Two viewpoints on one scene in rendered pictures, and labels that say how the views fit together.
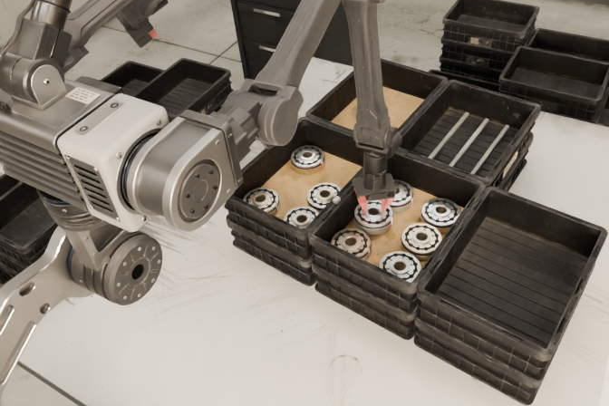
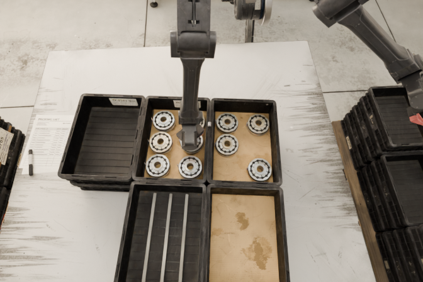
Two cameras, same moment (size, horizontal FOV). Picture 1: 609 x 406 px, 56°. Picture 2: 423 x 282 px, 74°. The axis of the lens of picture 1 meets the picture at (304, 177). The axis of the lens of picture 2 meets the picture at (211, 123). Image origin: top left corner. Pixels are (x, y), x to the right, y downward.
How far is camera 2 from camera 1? 154 cm
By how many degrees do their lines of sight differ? 70
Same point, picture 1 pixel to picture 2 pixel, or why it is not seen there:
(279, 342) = (208, 94)
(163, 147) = not seen: outside the picture
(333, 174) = (236, 170)
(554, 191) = (105, 267)
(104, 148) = not seen: outside the picture
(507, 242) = (118, 169)
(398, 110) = (235, 266)
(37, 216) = (402, 119)
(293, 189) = (251, 146)
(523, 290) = (104, 143)
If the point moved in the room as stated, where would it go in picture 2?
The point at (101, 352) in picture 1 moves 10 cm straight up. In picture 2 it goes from (270, 56) to (274, 45)
